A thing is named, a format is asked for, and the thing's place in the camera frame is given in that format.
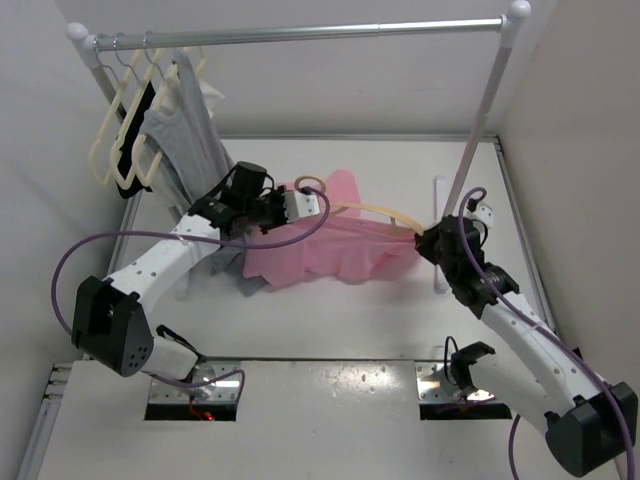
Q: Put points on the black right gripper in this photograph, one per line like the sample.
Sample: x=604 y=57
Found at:
x=425 y=245

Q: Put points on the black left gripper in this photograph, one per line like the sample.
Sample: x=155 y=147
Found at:
x=277 y=196

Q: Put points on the tan plastic hanger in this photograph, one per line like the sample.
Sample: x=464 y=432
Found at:
x=399 y=222

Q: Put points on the pink t-shirt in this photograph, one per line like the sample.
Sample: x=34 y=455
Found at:
x=353 y=248

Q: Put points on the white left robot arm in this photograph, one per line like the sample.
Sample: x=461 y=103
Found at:
x=111 y=317

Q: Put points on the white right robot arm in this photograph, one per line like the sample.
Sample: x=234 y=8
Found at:
x=585 y=421

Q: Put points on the grey t-shirt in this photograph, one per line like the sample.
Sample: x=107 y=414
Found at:
x=180 y=156

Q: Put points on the cream hanger with black garment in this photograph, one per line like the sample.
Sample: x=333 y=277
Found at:
x=152 y=56

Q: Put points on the cream hanger outer left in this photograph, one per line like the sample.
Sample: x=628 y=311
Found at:
x=99 y=166

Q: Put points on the white garment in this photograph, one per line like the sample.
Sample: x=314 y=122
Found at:
x=170 y=102

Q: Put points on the white front cover panel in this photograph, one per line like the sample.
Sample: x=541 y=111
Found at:
x=295 y=420

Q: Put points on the silver clothes rack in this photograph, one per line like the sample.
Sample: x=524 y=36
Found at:
x=97 y=54

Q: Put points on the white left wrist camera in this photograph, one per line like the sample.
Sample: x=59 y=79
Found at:
x=299 y=205

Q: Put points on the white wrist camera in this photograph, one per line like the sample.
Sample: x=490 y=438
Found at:
x=299 y=205
x=481 y=215

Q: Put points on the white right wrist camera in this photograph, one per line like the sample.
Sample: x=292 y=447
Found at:
x=481 y=215

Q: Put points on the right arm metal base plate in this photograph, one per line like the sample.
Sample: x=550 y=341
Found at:
x=434 y=389

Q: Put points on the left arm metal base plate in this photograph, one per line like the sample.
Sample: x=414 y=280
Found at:
x=218 y=384

